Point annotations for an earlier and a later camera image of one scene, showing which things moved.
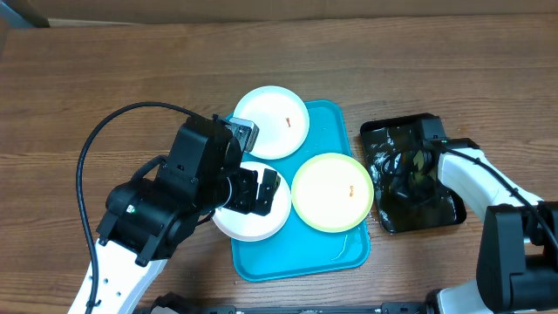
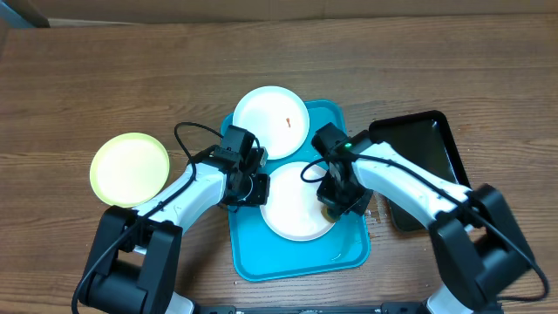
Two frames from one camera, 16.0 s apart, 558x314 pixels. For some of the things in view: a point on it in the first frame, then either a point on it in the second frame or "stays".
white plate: (254, 226) → (293, 210)
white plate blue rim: (282, 117) stays
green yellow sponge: (418, 160) → (324, 213)
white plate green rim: (332, 193) → (127, 168)
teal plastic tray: (297, 249) stays
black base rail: (169, 305) stays
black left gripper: (241, 201) stays
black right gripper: (402, 189) → (335, 200)
